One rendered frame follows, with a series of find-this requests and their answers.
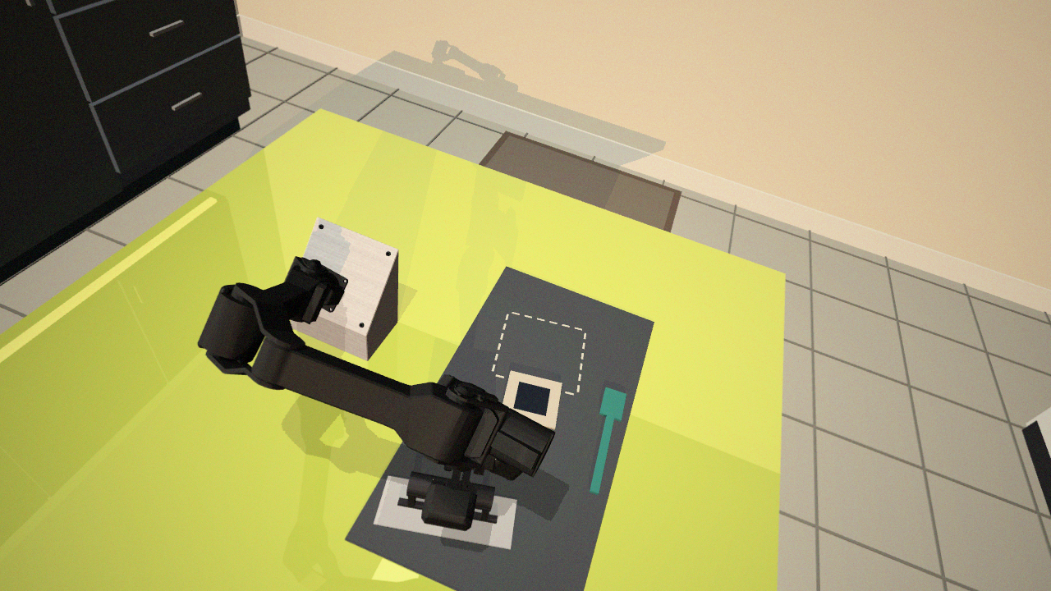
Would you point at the teal small trowel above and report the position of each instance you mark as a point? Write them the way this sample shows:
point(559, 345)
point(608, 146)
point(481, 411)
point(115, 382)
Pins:
point(612, 408)

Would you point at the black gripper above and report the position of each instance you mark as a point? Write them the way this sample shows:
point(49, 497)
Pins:
point(451, 504)

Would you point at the cream square tile with dark centre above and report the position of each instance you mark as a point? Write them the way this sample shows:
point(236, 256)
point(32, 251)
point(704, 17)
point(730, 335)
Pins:
point(533, 397)

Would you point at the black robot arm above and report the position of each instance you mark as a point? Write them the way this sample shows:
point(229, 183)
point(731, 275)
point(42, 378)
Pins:
point(449, 423)

